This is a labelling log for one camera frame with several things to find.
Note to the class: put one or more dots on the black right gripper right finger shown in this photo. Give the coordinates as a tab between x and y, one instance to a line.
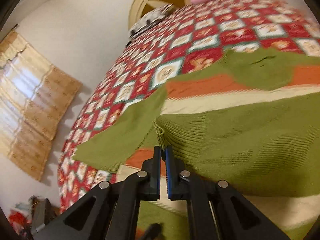
216	210

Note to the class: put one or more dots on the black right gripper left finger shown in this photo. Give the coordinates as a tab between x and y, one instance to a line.
109	211

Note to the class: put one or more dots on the green orange cream striped sweater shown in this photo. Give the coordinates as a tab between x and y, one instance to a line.
249	118

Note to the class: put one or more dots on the clutter pile on floor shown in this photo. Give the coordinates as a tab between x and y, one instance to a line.
28	219

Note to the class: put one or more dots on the beige side window curtain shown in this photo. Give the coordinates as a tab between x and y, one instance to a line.
35	95

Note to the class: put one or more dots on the red patchwork teddy bedspread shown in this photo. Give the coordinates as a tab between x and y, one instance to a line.
190	39

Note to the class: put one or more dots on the white car-print pillow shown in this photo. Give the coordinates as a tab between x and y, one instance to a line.
150	19

